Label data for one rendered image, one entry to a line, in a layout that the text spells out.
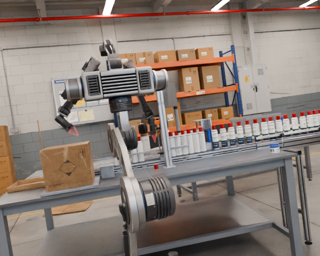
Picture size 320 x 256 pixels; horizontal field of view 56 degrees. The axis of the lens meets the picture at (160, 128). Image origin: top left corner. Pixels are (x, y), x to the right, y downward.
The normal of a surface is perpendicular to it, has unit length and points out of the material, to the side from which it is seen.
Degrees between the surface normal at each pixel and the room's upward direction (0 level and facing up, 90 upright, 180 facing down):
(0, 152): 90
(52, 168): 90
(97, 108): 90
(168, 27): 90
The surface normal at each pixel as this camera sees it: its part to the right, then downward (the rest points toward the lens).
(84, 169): 0.18, 0.03
